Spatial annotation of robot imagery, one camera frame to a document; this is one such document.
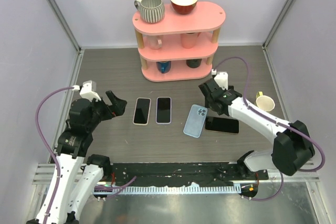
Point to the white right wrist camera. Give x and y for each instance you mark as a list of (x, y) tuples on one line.
[(221, 78)]

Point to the light blue phone case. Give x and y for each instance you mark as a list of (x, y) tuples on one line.
[(195, 121)]

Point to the black gold smartphone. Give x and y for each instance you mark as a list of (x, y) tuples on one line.
[(224, 125)]

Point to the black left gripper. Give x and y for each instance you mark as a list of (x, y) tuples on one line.
[(117, 108)]

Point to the white slotted cable duct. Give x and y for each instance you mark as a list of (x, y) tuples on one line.
[(192, 189)]

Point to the pale pink mug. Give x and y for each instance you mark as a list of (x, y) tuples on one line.
[(154, 42)]

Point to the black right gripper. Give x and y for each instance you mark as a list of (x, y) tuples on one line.
[(230, 87)]

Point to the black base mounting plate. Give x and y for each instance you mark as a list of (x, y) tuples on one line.
[(173, 172)]

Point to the pink cup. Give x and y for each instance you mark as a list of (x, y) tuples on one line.
[(189, 40)]

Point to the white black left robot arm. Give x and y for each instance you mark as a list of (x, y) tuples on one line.
[(75, 174)]

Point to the grey striped mug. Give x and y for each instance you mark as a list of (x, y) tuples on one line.
[(151, 11)]

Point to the lavender phone case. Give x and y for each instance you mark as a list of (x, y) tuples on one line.
[(163, 123)]

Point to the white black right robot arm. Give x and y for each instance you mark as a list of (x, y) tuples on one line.
[(291, 148)]

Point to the red white bowl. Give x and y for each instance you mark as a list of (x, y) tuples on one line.
[(183, 7)]

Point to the aluminium front rail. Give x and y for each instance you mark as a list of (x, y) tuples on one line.
[(210, 174)]

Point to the yellow mug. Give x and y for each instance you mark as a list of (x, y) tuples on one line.
[(264, 102)]

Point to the blue mug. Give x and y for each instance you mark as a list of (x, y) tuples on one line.
[(163, 66)]

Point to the pink three-tier shelf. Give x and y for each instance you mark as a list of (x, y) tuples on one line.
[(206, 18)]

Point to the beige phone case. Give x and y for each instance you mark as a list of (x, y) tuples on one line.
[(134, 119)]

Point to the black cup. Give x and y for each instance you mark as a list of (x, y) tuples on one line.
[(193, 63)]

